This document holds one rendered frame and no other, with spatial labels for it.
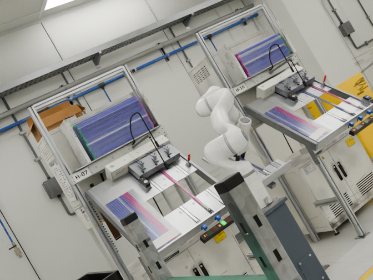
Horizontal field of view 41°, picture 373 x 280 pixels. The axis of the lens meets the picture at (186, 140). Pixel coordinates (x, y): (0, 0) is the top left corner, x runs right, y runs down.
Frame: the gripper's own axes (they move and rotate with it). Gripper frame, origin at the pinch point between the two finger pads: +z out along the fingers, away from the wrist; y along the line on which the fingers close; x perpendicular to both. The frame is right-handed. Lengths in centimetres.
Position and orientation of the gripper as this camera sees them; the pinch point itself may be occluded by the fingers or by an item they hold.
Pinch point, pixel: (240, 158)
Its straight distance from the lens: 337.3
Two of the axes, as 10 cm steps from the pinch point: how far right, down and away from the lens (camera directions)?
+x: 6.9, 4.7, -5.5
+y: -7.3, 4.1, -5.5
